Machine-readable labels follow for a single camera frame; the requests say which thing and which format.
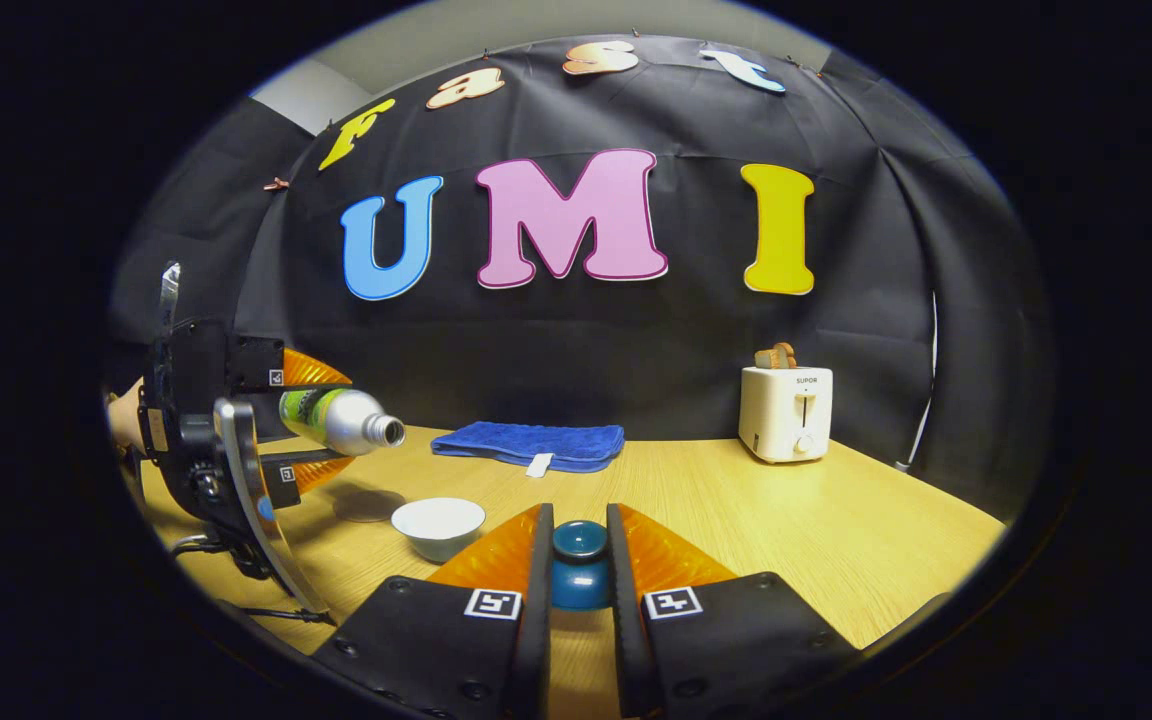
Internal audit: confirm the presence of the round cork coaster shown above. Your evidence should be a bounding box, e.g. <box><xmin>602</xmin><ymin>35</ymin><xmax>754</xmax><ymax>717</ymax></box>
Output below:
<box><xmin>331</xmin><ymin>486</ymin><xmax>407</xmax><ymax>524</ymax></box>

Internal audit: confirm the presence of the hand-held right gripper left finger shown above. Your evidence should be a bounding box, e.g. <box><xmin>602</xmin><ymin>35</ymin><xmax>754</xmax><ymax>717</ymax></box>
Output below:
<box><xmin>311</xmin><ymin>502</ymin><xmax>556</xmax><ymax>720</ymax></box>

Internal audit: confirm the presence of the white teacup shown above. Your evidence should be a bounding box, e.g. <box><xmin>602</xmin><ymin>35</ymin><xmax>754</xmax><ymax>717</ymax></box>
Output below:
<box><xmin>391</xmin><ymin>497</ymin><xmax>487</xmax><ymax>564</ymax></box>

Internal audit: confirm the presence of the black cable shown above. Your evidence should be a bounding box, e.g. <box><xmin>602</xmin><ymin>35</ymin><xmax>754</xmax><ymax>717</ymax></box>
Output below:
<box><xmin>169</xmin><ymin>533</ymin><xmax>339</xmax><ymax>628</ymax></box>

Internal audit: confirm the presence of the blue folded towel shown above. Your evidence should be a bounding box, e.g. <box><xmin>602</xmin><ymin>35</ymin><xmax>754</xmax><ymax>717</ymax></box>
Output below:
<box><xmin>430</xmin><ymin>420</ymin><xmax>627</xmax><ymax>475</ymax></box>

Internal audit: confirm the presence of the black backdrop cloth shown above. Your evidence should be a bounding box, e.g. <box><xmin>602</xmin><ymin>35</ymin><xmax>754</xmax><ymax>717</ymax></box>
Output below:
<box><xmin>106</xmin><ymin>35</ymin><xmax>1057</xmax><ymax>521</ymax></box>

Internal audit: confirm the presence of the silver green water bottle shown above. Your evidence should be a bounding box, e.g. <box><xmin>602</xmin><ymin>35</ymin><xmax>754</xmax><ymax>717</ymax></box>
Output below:
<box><xmin>278</xmin><ymin>386</ymin><xmax>407</xmax><ymax>458</ymax></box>

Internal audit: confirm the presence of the white toaster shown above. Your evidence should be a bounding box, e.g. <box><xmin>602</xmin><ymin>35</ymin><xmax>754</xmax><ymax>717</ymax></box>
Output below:
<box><xmin>737</xmin><ymin>364</ymin><xmax>835</xmax><ymax>465</ymax></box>

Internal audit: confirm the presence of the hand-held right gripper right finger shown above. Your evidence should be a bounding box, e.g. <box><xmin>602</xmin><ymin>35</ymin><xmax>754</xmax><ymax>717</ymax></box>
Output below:
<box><xmin>605</xmin><ymin>502</ymin><xmax>863</xmax><ymax>720</ymax></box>

